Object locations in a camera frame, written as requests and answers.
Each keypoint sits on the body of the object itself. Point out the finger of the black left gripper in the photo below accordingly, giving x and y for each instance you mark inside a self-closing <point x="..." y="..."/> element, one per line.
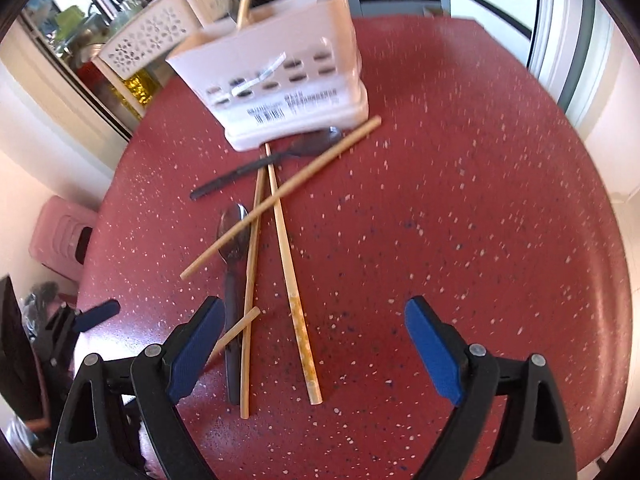
<point x="85" y="321"/>

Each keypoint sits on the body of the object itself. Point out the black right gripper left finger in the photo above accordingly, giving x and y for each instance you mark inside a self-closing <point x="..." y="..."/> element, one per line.
<point x="188" y="347"/>

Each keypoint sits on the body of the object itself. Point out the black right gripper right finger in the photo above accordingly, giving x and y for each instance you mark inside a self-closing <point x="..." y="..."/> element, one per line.
<point x="441" y="349"/>

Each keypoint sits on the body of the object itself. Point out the long bamboo chopstick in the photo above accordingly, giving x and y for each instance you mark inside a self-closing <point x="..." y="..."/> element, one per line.
<point x="285" y="189"/>

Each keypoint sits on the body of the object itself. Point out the pink plastic utensil holder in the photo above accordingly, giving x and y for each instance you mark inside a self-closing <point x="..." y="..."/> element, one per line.
<point x="294" y="68"/>

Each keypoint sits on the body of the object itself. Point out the black kitchen faucet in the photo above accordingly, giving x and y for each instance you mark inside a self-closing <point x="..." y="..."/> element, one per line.
<point x="108" y="8"/>

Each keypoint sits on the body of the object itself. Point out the short visible bamboo chopstick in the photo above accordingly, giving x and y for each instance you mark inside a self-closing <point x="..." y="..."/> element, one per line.
<point x="230" y="335"/>

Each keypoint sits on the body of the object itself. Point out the pink plastic stool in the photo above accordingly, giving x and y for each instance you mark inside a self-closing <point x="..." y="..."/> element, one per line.
<point x="61" y="237"/>

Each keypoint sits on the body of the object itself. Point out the dark spoon under chopsticks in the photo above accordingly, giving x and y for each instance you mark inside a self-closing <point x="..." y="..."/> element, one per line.
<point x="234" y="254"/>

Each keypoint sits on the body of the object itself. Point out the bamboo chopstick right vertical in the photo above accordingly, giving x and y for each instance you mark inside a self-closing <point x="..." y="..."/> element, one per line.
<point x="296" y="308"/>

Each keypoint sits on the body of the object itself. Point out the bamboo chopstick vertical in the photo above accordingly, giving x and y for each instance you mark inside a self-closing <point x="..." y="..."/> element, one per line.
<point x="251" y="269"/>
<point x="296" y="308"/>

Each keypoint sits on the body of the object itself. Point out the bamboo chopstick left vertical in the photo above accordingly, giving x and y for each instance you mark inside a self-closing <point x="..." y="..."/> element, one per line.
<point x="251" y="269"/>

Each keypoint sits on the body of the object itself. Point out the dark spoon near holder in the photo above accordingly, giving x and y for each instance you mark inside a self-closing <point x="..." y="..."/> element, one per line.
<point x="310" y="144"/>

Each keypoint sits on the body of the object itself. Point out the beige perforated storage cart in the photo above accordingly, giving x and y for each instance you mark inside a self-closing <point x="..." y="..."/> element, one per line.
<point x="150" y="34"/>

